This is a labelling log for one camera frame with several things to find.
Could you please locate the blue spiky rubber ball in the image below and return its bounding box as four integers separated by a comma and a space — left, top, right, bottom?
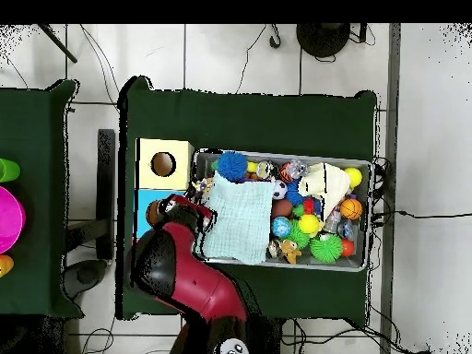
216, 150, 249, 183

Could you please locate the cream knitted cloth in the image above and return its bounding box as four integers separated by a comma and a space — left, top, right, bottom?
297, 161, 352, 222

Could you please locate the wooden three-hole sorting box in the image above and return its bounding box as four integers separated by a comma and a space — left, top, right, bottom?
133, 137, 195, 241

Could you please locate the mint knitted cloth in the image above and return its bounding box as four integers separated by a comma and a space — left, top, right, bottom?
195, 171, 277, 266

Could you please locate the small soccer ball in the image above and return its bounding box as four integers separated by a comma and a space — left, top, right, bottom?
272, 179, 289, 200

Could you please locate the globe print ball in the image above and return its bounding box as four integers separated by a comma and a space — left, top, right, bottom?
270, 216, 292, 239

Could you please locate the black stand bar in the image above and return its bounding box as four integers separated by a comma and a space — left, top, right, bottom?
96, 128, 116, 261

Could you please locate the dark green tablecloth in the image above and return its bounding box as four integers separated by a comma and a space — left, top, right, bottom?
115, 75, 379, 321
0, 78, 84, 320

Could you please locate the yellow plastic ball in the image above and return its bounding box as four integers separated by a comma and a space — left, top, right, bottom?
343, 166, 363, 189
297, 213, 321, 235

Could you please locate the grey round base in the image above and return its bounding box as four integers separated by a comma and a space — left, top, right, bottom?
61, 258, 109, 301

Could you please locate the large green spiky ball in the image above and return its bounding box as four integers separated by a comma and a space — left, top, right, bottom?
308, 232, 344, 264

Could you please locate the orange basketball toy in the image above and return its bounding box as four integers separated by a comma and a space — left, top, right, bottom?
338, 197, 363, 221

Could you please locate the pink plastic bowl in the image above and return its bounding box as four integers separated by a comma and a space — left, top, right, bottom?
0, 184, 27, 254

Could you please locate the green plastic cup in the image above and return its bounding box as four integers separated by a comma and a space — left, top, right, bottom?
0, 157, 22, 184

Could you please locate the orange plastic toy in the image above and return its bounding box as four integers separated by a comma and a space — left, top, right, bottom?
0, 254, 15, 278

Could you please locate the black round stand base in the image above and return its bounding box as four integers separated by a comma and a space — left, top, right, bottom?
295, 23, 351, 59

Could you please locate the black rod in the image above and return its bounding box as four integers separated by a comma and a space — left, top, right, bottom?
37, 23, 78, 65

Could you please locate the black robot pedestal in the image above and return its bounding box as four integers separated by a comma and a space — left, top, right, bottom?
250, 316, 296, 354

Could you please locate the wire mesh bin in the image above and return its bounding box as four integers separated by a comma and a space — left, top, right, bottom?
187, 147, 374, 273

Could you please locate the black cable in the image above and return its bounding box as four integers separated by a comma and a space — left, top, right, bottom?
372, 208, 472, 220

